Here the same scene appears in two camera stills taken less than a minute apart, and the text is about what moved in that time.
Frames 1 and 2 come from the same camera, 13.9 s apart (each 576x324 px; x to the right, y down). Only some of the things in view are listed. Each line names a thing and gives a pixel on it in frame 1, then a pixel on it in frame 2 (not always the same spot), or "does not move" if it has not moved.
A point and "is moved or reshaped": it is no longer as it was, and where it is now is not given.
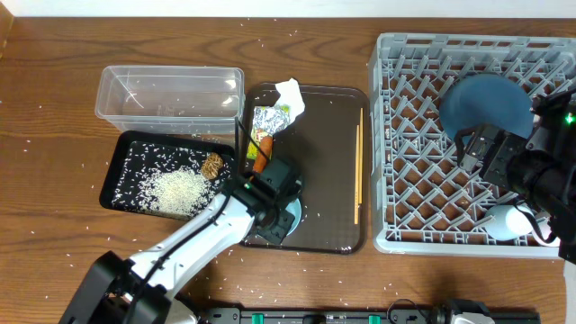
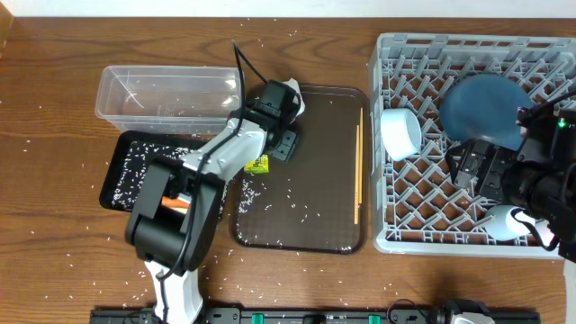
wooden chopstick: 356,175 does not move
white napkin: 291,96 does not move
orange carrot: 265,144 is moved or reshaped
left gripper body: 274,175 to 284,145
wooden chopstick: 360,158 does not move
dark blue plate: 479,98 does not move
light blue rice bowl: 294,207 to 401,132
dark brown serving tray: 328,146 does not move
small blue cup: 508,222 does not move
